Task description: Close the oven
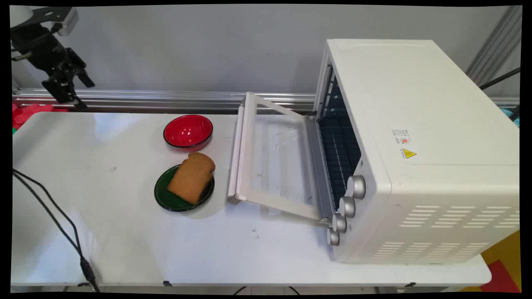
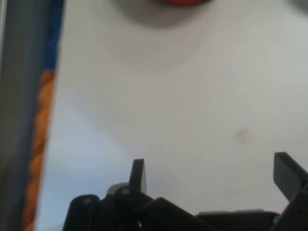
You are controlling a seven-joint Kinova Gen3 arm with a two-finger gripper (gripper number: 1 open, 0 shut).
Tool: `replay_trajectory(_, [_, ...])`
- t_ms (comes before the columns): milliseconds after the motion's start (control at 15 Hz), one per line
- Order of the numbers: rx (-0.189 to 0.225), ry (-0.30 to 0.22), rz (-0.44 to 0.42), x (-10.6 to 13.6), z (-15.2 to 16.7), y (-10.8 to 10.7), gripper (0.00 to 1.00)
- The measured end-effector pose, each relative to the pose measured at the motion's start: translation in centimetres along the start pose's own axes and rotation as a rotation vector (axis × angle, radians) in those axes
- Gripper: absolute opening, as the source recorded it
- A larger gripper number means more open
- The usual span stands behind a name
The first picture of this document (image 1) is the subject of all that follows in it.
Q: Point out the red bowl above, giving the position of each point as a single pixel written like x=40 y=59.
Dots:
x=188 y=132

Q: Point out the white toaster oven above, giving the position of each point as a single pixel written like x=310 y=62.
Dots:
x=432 y=137

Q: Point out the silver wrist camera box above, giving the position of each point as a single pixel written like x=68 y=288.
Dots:
x=67 y=21

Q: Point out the white glass oven door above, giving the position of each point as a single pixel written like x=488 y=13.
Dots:
x=270 y=158

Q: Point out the teal object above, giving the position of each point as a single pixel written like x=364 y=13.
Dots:
x=512 y=114

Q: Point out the brown bread slice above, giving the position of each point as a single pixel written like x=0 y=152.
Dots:
x=191 y=177

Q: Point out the aluminium frame post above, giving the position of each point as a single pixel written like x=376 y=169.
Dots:
x=494 y=45

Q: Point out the yellow warning sticker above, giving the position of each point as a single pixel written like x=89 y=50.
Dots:
x=408 y=153

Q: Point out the red cloth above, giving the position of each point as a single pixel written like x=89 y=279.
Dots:
x=29 y=114

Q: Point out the small silver oven knob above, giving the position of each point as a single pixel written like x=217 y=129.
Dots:
x=333 y=237

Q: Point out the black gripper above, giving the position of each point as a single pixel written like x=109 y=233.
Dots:
x=40 y=46

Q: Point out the black diagonal rod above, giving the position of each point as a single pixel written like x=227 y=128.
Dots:
x=501 y=79

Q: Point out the dark green plate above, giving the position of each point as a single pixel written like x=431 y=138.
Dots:
x=176 y=200

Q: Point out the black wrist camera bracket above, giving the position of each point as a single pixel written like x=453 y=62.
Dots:
x=46 y=14

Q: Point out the aluminium frame rail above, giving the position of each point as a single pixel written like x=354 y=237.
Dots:
x=166 y=99

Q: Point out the large silver oven knob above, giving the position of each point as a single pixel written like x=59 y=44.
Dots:
x=356 y=186

